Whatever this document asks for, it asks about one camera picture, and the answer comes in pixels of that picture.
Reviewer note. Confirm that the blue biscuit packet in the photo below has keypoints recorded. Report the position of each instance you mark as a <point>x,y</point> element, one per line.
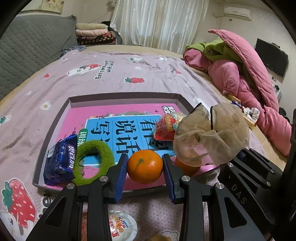
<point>60,160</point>

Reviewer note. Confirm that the green fuzzy scrunchie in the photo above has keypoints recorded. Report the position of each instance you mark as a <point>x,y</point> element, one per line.
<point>93,159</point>

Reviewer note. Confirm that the grey quilted headboard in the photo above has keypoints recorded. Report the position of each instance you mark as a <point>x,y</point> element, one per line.
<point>32,42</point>

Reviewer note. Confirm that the black television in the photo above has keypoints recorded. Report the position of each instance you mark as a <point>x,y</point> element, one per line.
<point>272,56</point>

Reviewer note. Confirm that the grey cardboard tray box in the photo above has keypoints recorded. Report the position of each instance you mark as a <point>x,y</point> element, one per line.
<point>102,99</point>

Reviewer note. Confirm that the floral wall painting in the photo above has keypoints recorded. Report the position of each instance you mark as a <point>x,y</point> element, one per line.
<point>54,6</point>

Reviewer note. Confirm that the red toy egg packet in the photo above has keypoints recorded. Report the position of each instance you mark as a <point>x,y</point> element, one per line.
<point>122,225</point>
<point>166,126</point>

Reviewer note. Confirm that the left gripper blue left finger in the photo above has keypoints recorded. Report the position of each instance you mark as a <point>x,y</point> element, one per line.
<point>120,177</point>

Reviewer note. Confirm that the green blanket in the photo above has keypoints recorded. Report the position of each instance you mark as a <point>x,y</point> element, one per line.
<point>215,50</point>

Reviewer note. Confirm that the pink and blue workbook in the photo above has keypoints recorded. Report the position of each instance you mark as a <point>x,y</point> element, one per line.
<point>126,128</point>

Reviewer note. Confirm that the white air conditioner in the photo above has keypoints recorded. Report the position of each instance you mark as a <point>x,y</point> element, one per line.
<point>240,13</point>

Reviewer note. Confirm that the stack of folded blankets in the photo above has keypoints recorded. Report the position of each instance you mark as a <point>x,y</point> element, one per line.
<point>94,34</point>

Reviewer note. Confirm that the pink strawberry print bedsheet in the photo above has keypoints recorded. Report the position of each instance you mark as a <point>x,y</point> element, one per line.
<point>28,111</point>

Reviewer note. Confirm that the beige sheer scrunchie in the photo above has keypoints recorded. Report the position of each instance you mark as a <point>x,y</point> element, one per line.
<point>211,136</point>

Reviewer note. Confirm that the pink quilted duvet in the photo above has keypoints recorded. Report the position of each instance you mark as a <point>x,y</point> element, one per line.
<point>246,81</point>

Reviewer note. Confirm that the snack wrappers pile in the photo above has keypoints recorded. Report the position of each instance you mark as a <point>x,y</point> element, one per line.
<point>249,109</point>

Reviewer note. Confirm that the white sheer curtain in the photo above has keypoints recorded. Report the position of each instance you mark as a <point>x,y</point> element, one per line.
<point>168,25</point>

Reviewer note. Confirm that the orange tangerine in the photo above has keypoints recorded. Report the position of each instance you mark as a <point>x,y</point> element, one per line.
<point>187,170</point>
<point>145,167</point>

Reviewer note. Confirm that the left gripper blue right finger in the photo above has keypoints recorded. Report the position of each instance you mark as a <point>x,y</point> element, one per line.
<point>172,175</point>

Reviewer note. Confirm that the beige walnut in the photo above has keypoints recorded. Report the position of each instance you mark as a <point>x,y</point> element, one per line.
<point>158,237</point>

